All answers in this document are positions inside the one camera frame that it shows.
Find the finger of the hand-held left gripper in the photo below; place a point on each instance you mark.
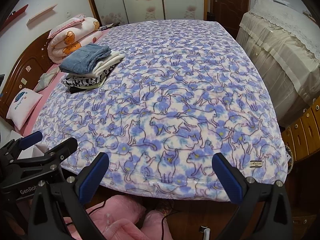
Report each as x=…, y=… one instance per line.
x=62, y=150
x=31, y=140

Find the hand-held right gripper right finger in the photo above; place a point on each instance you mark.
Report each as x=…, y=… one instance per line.
x=227, y=180

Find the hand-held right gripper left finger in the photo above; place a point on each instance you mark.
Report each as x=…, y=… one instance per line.
x=93, y=177

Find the blue denim jacket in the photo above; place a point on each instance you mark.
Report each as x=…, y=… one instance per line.
x=82, y=60

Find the white pink cardboard box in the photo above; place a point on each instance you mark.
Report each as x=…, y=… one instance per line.
x=38, y=150

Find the small pink pillow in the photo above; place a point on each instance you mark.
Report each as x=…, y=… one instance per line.
x=22, y=107

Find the grey patterned cushion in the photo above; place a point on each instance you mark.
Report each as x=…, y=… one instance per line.
x=45, y=80

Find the folded black white patterned cloth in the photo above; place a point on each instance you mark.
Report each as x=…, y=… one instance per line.
x=82, y=81

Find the wooden headboard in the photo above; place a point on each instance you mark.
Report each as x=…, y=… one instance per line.
x=20, y=65

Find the wooden drawer cabinet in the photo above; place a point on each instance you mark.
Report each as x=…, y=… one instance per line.
x=305, y=130

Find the folded cream sweater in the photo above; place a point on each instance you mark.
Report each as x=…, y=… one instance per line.
x=110, y=61

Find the rolled pink bear quilt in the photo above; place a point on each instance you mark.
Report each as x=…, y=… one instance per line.
x=65, y=45

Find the purple cat print blanket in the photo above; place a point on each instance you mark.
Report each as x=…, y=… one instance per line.
x=175, y=80

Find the cream lace covered furniture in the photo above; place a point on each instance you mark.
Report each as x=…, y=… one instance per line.
x=280, y=55

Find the floral sliding door wardrobe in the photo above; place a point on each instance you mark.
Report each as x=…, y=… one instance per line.
x=142, y=0

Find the brown wooden door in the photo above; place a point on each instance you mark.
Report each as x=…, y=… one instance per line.
x=230, y=2

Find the pink wall shelf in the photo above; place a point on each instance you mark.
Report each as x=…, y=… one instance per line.
x=42, y=15

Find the red wall shelf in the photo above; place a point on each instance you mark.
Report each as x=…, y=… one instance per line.
x=17, y=12

